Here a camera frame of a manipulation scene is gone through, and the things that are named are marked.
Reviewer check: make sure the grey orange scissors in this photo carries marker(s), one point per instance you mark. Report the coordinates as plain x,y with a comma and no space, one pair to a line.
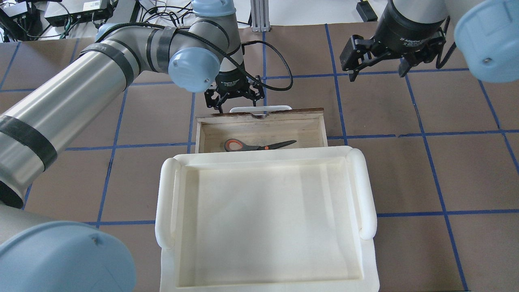
236,145

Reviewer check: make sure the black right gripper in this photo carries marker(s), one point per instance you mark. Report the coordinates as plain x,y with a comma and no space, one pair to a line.
405,28

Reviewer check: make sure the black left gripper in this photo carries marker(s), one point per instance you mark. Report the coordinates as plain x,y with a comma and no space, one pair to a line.
232,81

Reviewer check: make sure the wooden drawer with white handle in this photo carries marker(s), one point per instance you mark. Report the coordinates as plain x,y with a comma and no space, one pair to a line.
280,123

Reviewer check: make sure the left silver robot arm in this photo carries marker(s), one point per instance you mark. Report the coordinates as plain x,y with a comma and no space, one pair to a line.
41,254

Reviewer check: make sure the white foam tray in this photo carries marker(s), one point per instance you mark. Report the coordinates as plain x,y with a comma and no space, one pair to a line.
289,220

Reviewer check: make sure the aluminium frame post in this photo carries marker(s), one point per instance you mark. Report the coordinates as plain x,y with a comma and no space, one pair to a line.
259,16

